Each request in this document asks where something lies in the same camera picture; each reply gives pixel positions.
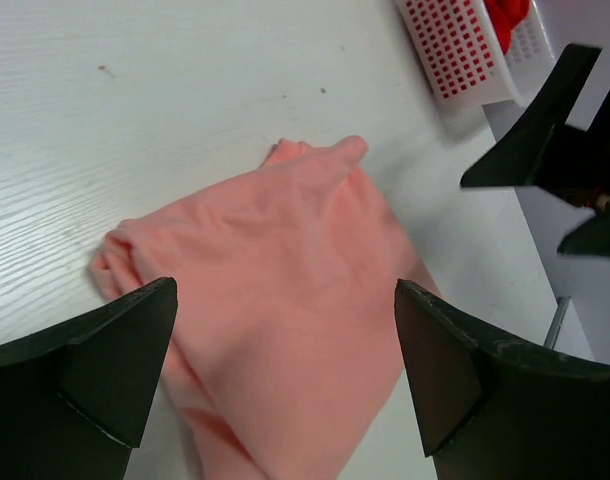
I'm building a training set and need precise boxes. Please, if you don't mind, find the red t shirt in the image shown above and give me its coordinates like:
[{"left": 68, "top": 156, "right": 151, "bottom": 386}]
[{"left": 484, "top": 0, "right": 531, "bottom": 54}]

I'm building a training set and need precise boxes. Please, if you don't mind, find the aluminium rail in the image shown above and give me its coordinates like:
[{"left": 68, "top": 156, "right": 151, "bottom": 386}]
[{"left": 543, "top": 296, "right": 571, "bottom": 350}]

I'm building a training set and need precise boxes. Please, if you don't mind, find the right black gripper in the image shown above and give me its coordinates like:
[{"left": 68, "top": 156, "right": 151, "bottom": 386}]
[{"left": 460, "top": 44, "right": 610, "bottom": 259}]

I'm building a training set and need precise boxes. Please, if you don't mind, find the white plastic basket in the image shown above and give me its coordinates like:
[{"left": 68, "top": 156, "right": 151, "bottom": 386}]
[{"left": 395, "top": 0, "right": 559, "bottom": 114}]

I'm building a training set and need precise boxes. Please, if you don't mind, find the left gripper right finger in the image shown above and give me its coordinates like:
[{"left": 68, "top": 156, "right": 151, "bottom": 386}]
[{"left": 394, "top": 280, "right": 610, "bottom": 479}]

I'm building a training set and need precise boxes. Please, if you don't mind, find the pink t shirt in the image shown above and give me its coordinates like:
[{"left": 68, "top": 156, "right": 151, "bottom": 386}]
[{"left": 90, "top": 136, "right": 435, "bottom": 479}]

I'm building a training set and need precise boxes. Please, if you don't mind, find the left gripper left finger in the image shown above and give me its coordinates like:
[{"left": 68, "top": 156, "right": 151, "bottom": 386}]
[{"left": 0, "top": 278, "right": 178, "bottom": 479}]

